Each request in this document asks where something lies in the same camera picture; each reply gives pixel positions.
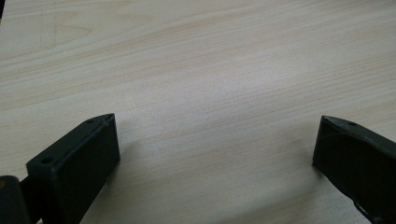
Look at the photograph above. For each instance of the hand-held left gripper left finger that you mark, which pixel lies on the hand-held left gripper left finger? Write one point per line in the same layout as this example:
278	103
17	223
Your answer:
74	168

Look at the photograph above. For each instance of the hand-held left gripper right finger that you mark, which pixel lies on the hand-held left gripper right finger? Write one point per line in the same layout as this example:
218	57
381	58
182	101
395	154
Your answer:
358	161

